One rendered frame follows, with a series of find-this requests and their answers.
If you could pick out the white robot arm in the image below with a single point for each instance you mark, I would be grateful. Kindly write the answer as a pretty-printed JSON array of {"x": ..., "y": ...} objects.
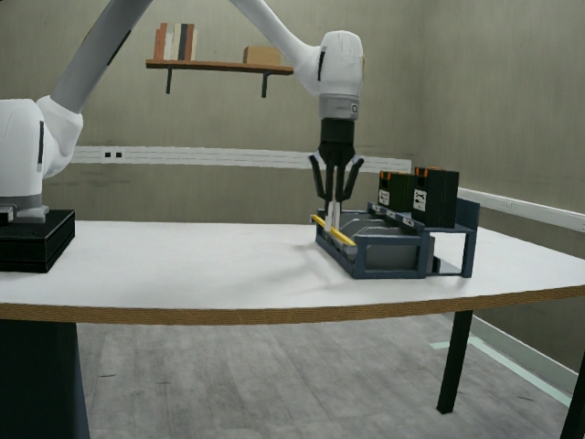
[{"x": 30, "y": 150}]

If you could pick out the dark grey bin rack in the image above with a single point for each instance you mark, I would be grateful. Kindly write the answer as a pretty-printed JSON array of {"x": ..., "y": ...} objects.
[{"x": 467, "y": 217}]

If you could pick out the yellow bar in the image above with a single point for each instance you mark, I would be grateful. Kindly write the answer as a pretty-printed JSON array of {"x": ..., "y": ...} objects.
[{"x": 335, "y": 232}]

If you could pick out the dark green case with orange latches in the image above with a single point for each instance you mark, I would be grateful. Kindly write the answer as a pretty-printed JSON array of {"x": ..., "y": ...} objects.
[{"x": 395, "y": 191}]

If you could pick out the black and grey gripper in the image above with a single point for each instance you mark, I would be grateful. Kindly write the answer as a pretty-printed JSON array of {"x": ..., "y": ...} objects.
[{"x": 335, "y": 154}]

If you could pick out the dark grey tool case with orange latches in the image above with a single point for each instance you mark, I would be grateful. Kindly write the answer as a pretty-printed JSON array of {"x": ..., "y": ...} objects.
[{"x": 435, "y": 197}]

